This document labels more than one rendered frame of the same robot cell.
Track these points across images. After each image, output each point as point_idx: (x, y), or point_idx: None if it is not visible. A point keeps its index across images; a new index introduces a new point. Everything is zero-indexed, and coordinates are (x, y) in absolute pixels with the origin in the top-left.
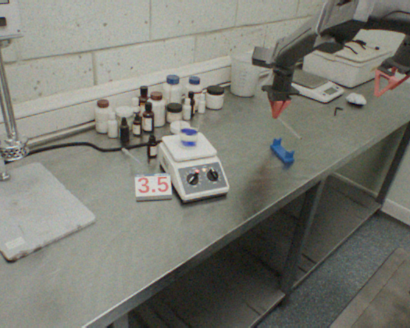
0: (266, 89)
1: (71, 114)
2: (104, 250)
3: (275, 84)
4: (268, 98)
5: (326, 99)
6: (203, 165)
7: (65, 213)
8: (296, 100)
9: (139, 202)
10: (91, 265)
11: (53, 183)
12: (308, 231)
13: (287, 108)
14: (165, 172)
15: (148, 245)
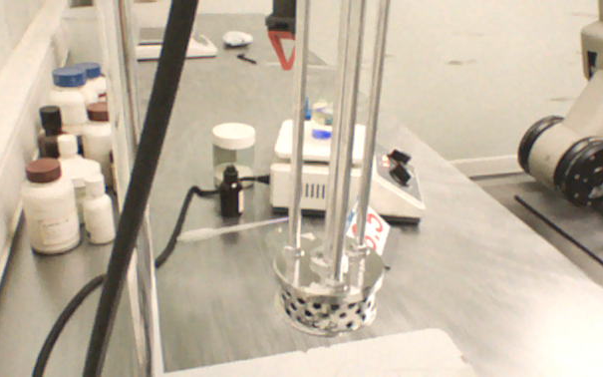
0: (283, 19)
1: None
2: (541, 345)
3: (290, 7)
4: (271, 40)
5: (215, 50)
6: (376, 153)
7: (411, 370)
8: (184, 66)
9: (396, 267)
10: (588, 372)
11: (261, 369)
12: None
13: (201, 77)
14: (356, 198)
15: (532, 288)
